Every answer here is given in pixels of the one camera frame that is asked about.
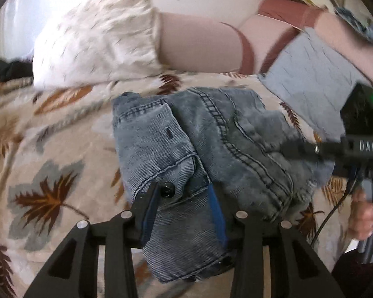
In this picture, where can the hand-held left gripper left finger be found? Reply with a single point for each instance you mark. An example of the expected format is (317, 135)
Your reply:
(149, 212)

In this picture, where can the blue denim pants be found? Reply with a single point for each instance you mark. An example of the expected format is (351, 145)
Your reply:
(230, 149)

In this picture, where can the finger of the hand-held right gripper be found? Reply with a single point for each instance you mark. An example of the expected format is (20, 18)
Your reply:
(310, 150)

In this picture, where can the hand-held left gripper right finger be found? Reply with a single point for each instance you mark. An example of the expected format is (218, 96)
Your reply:
(216, 212)

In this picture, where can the light blue pillow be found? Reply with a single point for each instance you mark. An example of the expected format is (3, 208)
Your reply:
(314, 80)

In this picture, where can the leaf print bedspread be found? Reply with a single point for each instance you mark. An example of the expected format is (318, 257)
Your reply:
(49, 161)

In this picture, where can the black cloth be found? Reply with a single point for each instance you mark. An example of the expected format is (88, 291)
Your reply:
(9, 70)

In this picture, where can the white printed pillow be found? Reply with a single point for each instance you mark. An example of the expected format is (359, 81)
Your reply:
(96, 43)

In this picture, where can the blue patterned cloth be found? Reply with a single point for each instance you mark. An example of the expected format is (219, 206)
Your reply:
(357, 21)

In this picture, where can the dark cloth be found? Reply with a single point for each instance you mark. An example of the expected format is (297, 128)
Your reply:
(357, 277)

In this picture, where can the pink upholstered headboard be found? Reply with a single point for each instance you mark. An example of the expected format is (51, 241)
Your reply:
(205, 46)

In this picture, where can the person's right hand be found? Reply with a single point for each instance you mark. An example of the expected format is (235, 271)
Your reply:
(365, 220)

